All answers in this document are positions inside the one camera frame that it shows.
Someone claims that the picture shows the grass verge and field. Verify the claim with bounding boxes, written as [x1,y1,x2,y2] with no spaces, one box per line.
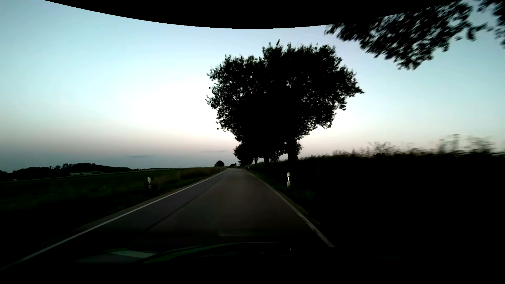
[0,166,226,261]

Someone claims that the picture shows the small dark roadside trees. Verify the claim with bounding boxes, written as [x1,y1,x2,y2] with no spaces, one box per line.
[233,143,273,166]

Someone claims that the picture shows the grey asphalt road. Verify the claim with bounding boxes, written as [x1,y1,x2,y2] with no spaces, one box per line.
[0,168,336,273]

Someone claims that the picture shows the large dark roadside tree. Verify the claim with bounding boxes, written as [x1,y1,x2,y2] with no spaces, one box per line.
[205,39,365,163]

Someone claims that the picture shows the overhanging dark tree branches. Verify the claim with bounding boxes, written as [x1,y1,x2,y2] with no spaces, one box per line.
[324,0,505,71]

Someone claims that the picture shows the road markings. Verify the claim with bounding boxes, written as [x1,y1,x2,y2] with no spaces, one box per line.
[0,168,336,272]

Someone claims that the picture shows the dark grassy bank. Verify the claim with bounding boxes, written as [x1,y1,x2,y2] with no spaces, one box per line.
[245,135,505,273]

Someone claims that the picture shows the distant dark wood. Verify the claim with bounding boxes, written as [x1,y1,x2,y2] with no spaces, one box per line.
[0,163,133,182]

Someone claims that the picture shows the car's own bonnet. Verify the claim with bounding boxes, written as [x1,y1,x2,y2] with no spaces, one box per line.
[71,241,356,277]

